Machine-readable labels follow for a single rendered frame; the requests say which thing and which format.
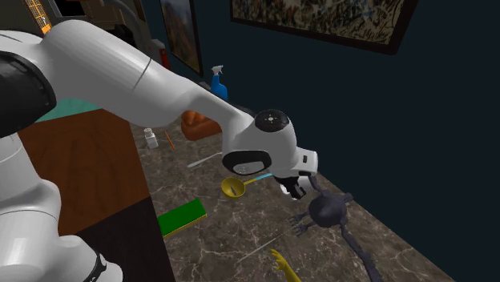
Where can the white slim knife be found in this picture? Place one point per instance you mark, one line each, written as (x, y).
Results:
(203, 160)

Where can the blue spray bottle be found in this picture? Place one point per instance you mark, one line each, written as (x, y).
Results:
(219, 86)

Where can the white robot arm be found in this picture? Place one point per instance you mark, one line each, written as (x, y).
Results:
(117, 82)

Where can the small white shaker bottle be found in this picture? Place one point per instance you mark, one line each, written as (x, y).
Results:
(151, 140)

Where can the red canister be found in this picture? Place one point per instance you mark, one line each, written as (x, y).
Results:
(165, 58)

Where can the teal rug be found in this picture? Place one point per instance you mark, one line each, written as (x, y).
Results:
(66, 108)

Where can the thin grey rod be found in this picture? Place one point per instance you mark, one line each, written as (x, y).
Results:
(263, 246)

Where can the dark grey long-limbed figure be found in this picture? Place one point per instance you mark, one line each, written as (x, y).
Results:
(326, 211)

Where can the orange pencil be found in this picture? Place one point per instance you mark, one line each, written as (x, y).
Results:
(170, 140)

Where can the landscape wall picture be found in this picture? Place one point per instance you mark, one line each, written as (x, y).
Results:
(181, 33)

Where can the dark robot stand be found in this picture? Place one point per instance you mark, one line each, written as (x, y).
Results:
(133, 250)

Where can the yellow fork-shaped tool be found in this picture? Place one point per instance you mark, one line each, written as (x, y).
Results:
(287, 269)

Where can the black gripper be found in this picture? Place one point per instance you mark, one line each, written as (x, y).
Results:
(293, 186)

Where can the large abstract wall picture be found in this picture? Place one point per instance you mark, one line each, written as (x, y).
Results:
(320, 17)

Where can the green and yellow sponge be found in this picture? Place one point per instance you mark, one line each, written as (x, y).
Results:
(181, 216)

